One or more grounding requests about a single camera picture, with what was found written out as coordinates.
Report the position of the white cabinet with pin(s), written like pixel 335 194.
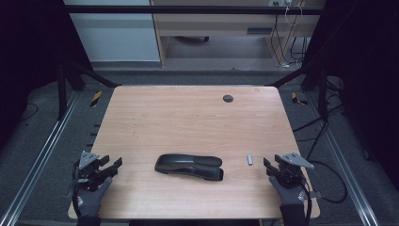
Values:
pixel 116 37

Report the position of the grey tape tab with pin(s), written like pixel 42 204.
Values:
pixel 316 195
pixel 68 194

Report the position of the grey round table grommet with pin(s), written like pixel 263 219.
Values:
pixel 228 98

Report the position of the black and yellow tape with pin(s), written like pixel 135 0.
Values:
pixel 96 99
pixel 296 99

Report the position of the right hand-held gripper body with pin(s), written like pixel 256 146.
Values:
pixel 293 161

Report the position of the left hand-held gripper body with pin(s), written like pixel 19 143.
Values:
pixel 87 161

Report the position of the black stapler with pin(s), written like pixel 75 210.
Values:
pixel 188 166

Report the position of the aluminium floor rail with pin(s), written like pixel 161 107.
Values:
pixel 345 163
pixel 40 157

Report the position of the dark curtain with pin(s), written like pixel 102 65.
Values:
pixel 370 78
pixel 28 56

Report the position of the person's right hand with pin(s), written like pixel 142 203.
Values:
pixel 290 196

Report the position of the light wooden desk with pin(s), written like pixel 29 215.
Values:
pixel 213 25

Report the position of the silver staple strip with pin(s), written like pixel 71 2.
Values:
pixel 250 159

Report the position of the grey power strip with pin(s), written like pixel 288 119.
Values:
pixel 280 3

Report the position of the black metal stand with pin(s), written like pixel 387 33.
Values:
pixel 322 94
pixel 62 91

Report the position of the black horizontal bar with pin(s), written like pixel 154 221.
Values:
pixel 188 9

